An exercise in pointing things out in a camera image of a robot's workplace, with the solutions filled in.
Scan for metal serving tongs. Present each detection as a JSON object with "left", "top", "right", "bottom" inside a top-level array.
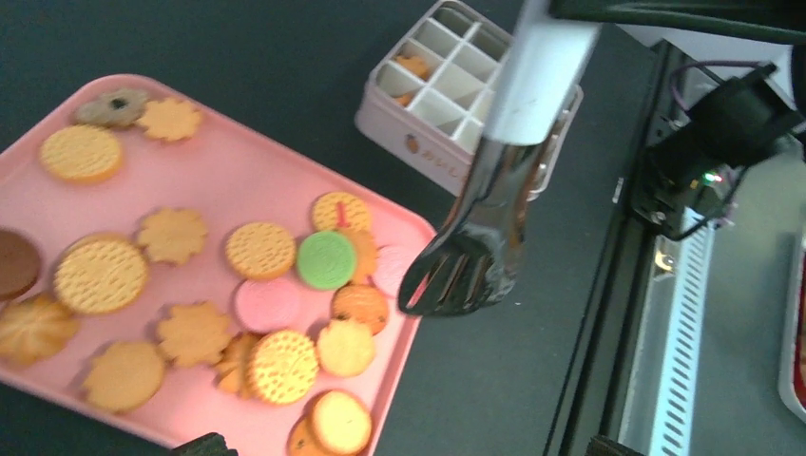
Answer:
[{"left": 397, "top": 1, "right": 602, "bottom": 316}]

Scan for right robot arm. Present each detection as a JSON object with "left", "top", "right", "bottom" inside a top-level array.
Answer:
[{"left": 548, "top": 1, "right": 805, "bottom": 241}]

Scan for green round cookie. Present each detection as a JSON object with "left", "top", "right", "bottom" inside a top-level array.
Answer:
[{"left": 296, "top": 231, "right": 357, "bottom": 291}]

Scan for white divided cookie tin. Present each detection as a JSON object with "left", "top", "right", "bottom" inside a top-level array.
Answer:
[{"left": 355, "top": 1, "right": 601, "bottom": 199}]

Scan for pink round cookie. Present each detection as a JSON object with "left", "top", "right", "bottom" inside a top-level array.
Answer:
[{"left": 233, "top": 277, "right": 301, "bottom": 333}]

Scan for pink cookie tray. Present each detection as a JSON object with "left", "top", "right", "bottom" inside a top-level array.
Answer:
[{"left": 1, "top": 75, "right": 434, "bottom": 455}]

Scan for orange flower cookie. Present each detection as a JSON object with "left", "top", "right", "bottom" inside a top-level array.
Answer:
[{"left": 135, "top": 97, "right": 202, "bottom": 142}]

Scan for large round sandwich cookie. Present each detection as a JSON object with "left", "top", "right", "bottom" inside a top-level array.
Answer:
[{"left": 52, "top": 233, "right": 149, "bottom": 314}]

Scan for brown flower jam cookie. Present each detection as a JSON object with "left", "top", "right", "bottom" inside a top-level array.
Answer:
[{"left": 73, "top": 87, "right": 150, "bottom": 128}]

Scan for round orange cracker cookie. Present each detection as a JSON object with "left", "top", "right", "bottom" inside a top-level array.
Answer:
[{"left": 38, "top": 125, "right": 124, "bottom": 184}]

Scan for dark chocolate round cookie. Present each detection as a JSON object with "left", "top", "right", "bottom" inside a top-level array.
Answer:
[{"left": 1, "top": 228, "right": 42, "bottom": 301}]

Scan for white slotted cable duct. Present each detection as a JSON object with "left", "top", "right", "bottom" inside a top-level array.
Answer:
[{"left": 618, "top": 224, "right": 715, "bottom": 455}]

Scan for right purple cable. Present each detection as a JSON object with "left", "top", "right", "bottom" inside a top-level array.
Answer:
[{"left": 668, "top": 59, "right": 766, "bottom": 115}]

